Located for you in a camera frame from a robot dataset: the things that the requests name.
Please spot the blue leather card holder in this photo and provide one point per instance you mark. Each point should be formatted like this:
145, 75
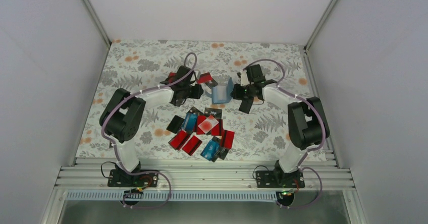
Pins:
221, 94

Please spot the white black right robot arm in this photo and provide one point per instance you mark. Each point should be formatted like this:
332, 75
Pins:
307, 125

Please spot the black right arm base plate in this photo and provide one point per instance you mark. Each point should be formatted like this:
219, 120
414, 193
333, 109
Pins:
270, 180

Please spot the black card behind holder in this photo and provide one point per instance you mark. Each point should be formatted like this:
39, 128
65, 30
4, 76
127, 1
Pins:
211, 83

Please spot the red white glossy card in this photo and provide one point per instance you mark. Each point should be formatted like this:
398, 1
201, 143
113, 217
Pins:
205, 124

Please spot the red card front left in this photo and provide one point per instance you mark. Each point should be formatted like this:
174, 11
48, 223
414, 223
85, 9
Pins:
178, 141

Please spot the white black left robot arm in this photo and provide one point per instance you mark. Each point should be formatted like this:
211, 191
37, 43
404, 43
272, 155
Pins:
120, 120

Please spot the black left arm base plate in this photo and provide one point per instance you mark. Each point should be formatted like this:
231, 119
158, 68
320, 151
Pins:
118, 178

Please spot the large red striped card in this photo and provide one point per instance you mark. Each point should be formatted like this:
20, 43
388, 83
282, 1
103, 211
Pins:
205, 78

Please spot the plain black card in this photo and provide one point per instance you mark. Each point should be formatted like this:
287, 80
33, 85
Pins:
246, 105

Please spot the floral patterned table mat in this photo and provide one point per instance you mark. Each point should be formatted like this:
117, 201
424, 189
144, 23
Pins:
261, 134

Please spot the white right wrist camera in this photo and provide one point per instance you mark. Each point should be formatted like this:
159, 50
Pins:
244, 81

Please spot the aluminium frame rail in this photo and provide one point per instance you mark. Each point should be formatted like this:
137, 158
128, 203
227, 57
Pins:
204, 175

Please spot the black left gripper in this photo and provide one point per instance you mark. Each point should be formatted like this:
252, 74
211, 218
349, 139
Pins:
197, 95

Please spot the red card with black stripe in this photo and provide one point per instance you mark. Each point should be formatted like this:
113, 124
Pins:
171, 77

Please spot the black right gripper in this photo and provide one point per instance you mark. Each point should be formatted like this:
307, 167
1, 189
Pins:
236, 95

